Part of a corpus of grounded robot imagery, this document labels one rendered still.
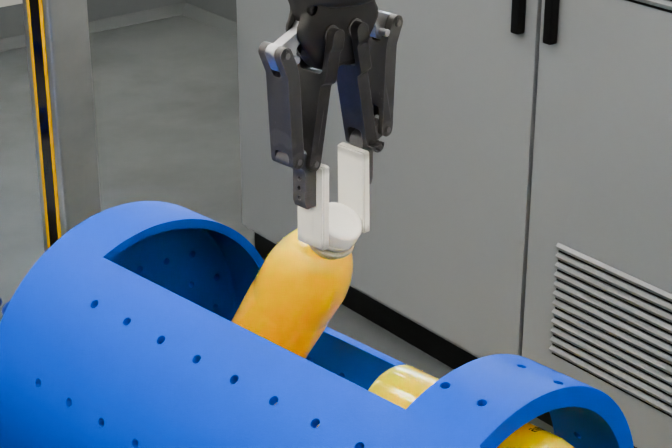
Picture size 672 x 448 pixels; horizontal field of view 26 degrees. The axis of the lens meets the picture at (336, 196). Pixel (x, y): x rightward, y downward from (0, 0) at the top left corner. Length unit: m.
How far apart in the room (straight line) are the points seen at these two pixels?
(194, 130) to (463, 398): 4.03
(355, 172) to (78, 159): 0.83
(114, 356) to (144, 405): 0.06
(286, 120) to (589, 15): 1.82
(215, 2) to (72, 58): 4.36
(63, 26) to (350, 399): 0.96
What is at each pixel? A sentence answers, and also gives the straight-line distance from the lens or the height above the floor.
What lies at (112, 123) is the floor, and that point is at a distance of 5.09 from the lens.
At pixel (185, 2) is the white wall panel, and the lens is 6.42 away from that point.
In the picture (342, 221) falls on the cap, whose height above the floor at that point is 1.27.
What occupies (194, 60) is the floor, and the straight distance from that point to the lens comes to 5.73.
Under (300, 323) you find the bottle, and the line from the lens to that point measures 1.20.
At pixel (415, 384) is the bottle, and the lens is 1.07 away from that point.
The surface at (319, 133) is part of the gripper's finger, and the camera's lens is 1.11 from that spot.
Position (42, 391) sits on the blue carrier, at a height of 1.14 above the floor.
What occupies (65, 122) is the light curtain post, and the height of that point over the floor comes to 1.09.
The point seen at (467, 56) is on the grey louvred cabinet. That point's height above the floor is 0.80.
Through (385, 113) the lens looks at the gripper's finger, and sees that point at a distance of 1.16.
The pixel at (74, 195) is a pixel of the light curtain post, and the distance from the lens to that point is 1.95.
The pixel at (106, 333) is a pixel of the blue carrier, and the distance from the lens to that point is 1.17.
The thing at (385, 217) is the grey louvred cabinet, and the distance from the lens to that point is 3.48.
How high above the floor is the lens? 1.75
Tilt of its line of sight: 23 degrees down
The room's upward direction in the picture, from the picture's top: straight up
